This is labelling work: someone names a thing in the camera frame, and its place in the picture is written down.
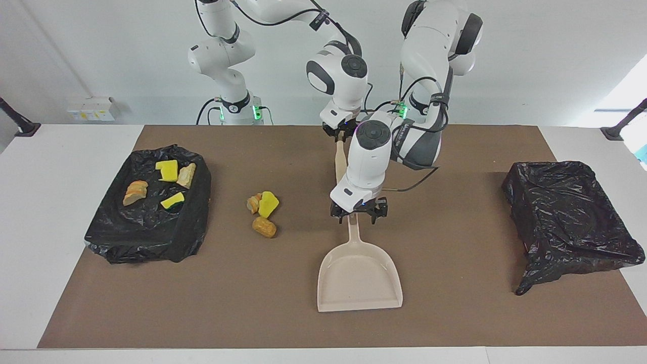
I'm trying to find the black bag lined bin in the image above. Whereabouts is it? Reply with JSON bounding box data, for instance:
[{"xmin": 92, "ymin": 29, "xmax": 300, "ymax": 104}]
[
  {"xmin": 84, "ymin": 145, "xmax": 212, "ymax": 264},
  {"xmin": 502, "ymin": 161, "xmax": 646, "ymax": 296}
]

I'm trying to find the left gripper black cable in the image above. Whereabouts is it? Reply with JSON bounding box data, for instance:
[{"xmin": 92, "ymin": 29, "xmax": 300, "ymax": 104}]
[{"xmin": 387, "ymin": 76, "xmax": 453, "ymax": 193}]

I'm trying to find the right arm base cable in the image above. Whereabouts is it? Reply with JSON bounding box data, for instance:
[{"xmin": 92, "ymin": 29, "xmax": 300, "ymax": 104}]
[{"xmin": 196, "ymin": 98, "xmax": 219, "ymax": 125}]

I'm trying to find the black clamp stand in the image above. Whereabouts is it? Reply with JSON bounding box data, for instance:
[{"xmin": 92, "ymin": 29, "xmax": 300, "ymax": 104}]
[
  {"xmin": 600, "ymin": 99, "xmax": 647, "ymax": 141},
  {"xmin": 0, "ymin": 96, "xmax": 41, "ymax": 137}
]

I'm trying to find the brown table mat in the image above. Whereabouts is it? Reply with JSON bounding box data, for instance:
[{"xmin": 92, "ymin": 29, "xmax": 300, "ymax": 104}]
[{"xmin": 38, "ymin": 125, "xmax": 647, "ymax": 348}]

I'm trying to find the pale cream bread piece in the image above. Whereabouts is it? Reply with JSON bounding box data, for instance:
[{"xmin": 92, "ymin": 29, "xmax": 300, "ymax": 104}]
[{"xmin": 177, "ymin": 162, "xmax": 197, "ymax": 189}]

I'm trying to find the yellow sponge wedge piece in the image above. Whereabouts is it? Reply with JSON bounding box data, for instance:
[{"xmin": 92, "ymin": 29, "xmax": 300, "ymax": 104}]
[{"xmin": 258, "ymin": 191, "xmax": 280, "ymax": 219}]

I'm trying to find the beige plastic dustpan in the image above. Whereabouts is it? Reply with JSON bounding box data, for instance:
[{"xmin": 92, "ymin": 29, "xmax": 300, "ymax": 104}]
[{"xmin": 317, "ymin": 212, "xmax": 403, "ymax": 313}]

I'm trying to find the L-shaped yellow sponge piece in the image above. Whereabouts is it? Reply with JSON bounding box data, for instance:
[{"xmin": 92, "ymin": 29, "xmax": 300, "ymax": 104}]
[{"xmin": 155, "ymin": 160, "xmax": 179, "ymax": 183}]

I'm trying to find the beige hand brush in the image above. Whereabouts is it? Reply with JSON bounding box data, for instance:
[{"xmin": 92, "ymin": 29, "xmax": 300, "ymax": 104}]
[{"xmin": 335, "ymin": 138, "xmax": 349, "ymax": 187}]

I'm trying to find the brown bread roll toy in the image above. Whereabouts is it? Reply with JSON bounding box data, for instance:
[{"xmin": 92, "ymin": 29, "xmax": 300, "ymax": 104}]
[{"xmin": 252, "ymin": 216, "xmax": 278, "ymax": 239}]

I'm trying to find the white wall socket box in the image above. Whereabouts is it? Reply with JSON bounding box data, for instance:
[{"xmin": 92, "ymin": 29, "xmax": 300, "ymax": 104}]
[{"xmin": 67, "ymin": 97, "xmax": 116, "ymax": 122}]

